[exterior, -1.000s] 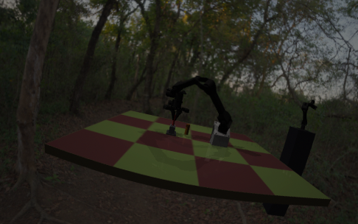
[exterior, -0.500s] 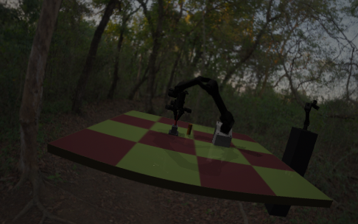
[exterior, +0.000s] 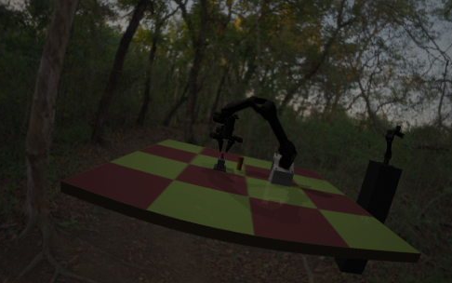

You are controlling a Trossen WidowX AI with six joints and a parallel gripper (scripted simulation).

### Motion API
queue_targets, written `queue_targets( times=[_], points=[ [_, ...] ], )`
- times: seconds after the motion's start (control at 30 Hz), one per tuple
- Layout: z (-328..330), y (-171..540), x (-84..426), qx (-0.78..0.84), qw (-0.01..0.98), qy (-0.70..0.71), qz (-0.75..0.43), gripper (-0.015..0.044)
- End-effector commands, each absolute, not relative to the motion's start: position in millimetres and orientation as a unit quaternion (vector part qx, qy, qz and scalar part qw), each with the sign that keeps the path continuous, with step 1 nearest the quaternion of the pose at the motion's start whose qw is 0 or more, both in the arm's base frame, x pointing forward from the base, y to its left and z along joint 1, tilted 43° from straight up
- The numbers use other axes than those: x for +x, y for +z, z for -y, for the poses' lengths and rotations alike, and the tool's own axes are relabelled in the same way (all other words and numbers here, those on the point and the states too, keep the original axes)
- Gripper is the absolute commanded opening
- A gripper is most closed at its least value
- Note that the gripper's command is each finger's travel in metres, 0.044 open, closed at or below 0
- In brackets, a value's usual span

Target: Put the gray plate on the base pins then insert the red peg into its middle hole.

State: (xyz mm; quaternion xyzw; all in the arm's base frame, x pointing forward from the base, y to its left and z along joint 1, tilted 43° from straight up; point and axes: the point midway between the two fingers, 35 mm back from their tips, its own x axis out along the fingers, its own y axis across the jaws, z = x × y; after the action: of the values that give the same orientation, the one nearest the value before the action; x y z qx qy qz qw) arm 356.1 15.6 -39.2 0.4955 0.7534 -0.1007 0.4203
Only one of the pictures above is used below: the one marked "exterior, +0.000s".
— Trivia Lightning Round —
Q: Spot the orange-brown cylinder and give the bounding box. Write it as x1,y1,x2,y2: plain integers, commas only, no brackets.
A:
236,156,244,170

